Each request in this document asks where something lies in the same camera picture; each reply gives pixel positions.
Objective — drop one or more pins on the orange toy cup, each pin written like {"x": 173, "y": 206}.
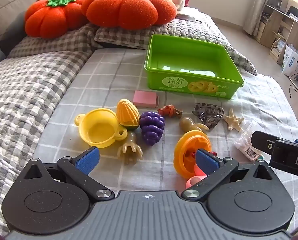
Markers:
{"x": 186, "y": 142}

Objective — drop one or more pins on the olive toy figure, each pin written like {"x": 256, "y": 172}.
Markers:
{"x": 187, "y": 123}

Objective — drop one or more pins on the wooden desk shelf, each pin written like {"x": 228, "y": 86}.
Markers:
{"x": 273, "y": 27}

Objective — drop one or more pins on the purple toy grapes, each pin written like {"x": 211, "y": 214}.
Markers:
{"x": 152, "y": 127}

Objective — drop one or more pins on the grey sofa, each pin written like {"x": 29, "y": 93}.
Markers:
{"x": 6, "y": 7}

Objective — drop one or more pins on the beige curtain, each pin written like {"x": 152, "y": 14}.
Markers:
{"x": 260, "y": 5}

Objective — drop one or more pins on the grey checkered blanket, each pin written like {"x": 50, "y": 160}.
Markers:
{"x": 26, "y": 85}

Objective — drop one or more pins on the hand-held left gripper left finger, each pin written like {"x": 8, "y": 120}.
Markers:
{"x": 87, "y": 161}

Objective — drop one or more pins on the translucent beige claw clip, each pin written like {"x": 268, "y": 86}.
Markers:
{"x": 130, "y": 152}

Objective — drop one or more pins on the large orange pumpkin cushion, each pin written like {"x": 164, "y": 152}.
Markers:
{"x": 129, "y": 7}

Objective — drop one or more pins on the tortoiseshell triangular hair clip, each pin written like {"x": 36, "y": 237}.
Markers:
{"x": 208, "y": 113}

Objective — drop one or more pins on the grey quilted blanket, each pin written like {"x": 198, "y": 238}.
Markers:
{"x": 129, "y": 35}

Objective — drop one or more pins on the clear cotton swab jar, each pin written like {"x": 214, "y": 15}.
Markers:
{"x": 246, "y": 142}

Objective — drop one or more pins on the grey grid bed sheet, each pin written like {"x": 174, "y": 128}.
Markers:
{"x": 101, "y": 80}

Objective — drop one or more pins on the pink rectangular eraser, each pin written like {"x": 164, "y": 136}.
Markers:
{"x": 144, "y": 98}

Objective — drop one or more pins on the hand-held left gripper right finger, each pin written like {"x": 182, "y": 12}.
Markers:
{"x": 207, "y": 162}

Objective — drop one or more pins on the beige starfish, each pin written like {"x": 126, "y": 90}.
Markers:
{"x": 232, "y": 121}

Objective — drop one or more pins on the white and pink plush toy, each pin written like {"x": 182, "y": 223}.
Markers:
{"x": 175, "y": 0}

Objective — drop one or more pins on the small orange pumpkin cushion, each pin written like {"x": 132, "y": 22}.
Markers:
{"x": 51, "y": 17}

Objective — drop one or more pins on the reddish brown hair clip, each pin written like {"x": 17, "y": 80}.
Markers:
{"x": 170, "y": 111}

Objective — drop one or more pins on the yellow toy corn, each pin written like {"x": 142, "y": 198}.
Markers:
{"x": 126, "y": 112}

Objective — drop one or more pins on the yellow toy pot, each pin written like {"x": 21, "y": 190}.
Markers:
{"x": 99, "y": 130}

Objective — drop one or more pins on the green plastic box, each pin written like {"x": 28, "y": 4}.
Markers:
{"x": 178, "y": 85}

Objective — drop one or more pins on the white paper bag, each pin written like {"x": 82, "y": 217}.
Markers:
{"x": 291, "y": 62}

